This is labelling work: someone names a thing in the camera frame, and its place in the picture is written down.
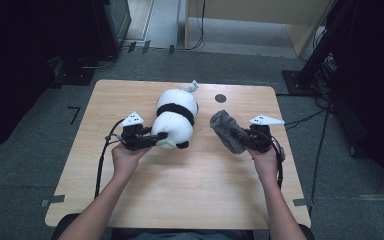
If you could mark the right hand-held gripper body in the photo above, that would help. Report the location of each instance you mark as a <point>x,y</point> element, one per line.
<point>258,138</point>

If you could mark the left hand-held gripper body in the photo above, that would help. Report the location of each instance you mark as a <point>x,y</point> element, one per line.
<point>133,138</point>

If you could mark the panda plush toy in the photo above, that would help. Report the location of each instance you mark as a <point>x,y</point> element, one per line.
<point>176,123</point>

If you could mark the grey knitted cloth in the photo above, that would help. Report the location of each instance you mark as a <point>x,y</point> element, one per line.
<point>228,131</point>

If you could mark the person's left hand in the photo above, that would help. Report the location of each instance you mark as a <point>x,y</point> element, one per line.
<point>128,160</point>

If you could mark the person's right hand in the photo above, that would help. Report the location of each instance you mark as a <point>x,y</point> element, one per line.
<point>266,165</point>

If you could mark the round black table grommet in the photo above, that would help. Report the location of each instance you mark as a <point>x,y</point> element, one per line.
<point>220,98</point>

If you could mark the grey tape strip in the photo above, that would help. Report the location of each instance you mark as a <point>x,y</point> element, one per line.
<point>53,200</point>
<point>302,202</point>

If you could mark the dark floor tape piece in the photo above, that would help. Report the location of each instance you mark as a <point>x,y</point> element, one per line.
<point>146,46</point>
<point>131,47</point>
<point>171,49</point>

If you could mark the black metal stand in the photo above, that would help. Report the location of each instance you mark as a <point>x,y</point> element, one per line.
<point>313,63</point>

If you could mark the person's grey-blue clothing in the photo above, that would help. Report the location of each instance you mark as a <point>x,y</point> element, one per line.
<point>180,236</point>

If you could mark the dark cabinet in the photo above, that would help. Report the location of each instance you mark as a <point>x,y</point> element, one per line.
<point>113,23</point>

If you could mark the dark curtain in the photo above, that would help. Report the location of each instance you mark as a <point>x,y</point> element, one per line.
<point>13,66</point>
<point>373,83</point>

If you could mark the wooden cabinet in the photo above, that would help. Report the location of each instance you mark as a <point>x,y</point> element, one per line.
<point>246,10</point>

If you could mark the black floor base plate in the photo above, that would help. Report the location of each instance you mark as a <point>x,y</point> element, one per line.
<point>76,77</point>

